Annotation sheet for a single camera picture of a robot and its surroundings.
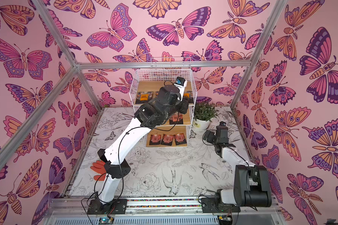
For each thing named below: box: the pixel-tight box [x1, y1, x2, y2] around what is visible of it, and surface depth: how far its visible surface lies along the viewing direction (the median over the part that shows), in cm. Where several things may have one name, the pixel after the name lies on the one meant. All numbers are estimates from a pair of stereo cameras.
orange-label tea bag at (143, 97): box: [135, 91, 154, 105], surface depth 70 cm
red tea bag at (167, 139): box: [160, 133, 174, 146], surface depth 100 cm
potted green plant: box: [192, 101, 221, 131], surface depth 94 cm
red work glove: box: [90, 160, 107, 181], surface depth 89 cm
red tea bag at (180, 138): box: [172, 133, 187, 146], surface depth 102 cm
